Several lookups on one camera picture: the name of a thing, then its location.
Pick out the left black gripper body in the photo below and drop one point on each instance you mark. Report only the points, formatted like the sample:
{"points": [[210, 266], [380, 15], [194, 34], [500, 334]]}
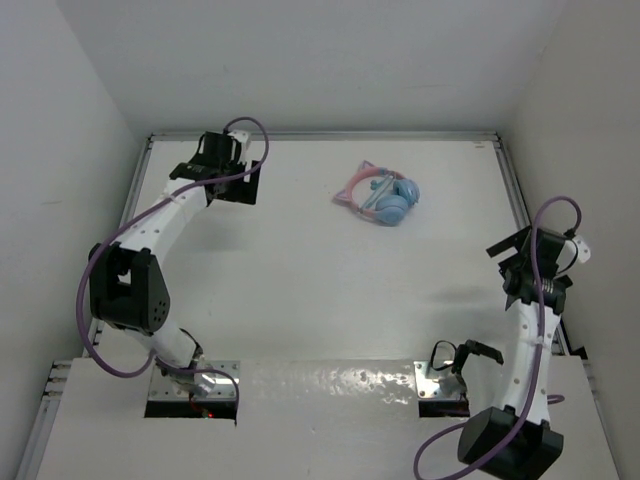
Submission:
{"points": [[236, 190]]}

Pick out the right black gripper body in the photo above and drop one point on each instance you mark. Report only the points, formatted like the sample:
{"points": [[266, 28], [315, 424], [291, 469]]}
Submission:
{"points": [[513, 241]]}

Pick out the pink blue cat-ear headphones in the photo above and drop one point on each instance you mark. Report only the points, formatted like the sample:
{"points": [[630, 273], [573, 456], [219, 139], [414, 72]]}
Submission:
{"points": [[392, 196]]}

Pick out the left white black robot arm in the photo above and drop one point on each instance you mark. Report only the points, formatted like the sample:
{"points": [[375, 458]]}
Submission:
{"points": [[127, 288]]}

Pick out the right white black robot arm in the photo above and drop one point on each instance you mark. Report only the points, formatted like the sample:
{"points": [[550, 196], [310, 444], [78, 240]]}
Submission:
{"points": [[508, 394]]}

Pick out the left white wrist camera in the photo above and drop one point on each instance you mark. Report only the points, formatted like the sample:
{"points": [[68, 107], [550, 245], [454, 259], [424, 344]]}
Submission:
{"points": [[240, 140]]}

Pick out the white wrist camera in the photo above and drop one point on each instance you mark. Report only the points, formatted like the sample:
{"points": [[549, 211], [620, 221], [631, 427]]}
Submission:
{"points": [[581, 252], [240, 140]]}

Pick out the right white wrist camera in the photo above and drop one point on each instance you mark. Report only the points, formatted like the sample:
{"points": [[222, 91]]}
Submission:
{"points": [[581, 252]]}

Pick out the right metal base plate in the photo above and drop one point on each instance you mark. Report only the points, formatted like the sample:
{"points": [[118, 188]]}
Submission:
{"points": [[438, 383]]}

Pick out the metal base plate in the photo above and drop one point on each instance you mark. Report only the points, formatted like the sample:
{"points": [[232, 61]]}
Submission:
{"points": [[438, 383], [216, 384]]}

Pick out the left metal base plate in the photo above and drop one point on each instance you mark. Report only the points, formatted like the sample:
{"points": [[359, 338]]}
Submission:
{"points": [[216, 384]]}

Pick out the aluminium table frame rail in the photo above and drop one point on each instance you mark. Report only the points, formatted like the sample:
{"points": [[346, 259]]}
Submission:
{"points": [[326, 312]]}

